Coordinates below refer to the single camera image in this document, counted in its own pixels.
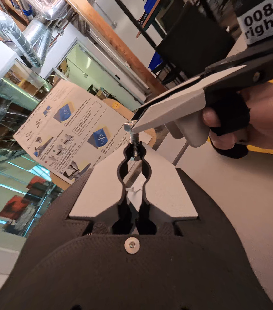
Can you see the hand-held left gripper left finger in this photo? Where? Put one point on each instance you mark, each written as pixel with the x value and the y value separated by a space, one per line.
pixel 97 193

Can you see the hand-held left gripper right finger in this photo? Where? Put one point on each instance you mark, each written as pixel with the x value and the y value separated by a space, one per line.
pixel 170 193

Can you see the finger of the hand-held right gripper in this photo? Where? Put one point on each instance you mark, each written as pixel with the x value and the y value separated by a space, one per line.
pixel 175 111
pixel 214 78

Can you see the steel hex nut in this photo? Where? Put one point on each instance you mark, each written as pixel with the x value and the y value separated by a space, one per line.
pixel 128 126

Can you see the steel hex bolt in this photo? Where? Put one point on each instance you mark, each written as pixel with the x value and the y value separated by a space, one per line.
pixel 134 145

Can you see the yellow plastic bin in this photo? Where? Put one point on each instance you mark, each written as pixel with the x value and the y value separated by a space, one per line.
pixel 272 151

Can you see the person's right hand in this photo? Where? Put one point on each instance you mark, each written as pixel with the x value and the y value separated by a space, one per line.
pixel 272 116

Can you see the black mesh office chair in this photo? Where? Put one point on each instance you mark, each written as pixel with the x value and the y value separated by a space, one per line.
pixel 194 43

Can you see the blue storage crate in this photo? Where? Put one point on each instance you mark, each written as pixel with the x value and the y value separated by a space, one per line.
pixel 154 61

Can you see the printed instruction sheet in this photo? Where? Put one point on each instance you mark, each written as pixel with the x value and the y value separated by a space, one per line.
pixel 78 126

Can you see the silver ventilation duct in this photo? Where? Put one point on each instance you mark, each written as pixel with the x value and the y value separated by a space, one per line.
pixel 10 26

